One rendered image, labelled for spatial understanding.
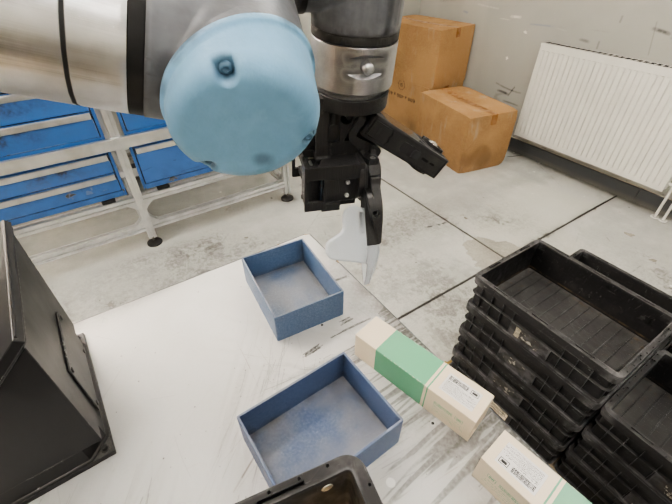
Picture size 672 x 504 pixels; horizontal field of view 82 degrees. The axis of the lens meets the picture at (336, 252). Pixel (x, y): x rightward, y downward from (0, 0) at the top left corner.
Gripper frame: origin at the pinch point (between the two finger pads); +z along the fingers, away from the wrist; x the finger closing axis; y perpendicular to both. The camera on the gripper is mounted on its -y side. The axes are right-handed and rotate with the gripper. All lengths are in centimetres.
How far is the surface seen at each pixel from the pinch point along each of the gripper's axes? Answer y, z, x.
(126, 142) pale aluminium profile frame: 58, 58, -145
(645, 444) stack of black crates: -63, 49, 24
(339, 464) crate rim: 7.9, 6.7, 23.2
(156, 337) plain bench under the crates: 33, 34, -16
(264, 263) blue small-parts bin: 9.5, 31.1, -29.0
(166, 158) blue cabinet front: 44, 72, -152
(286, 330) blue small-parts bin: 7.9, 30.5, -9.2
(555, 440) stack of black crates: -60, 71, 14
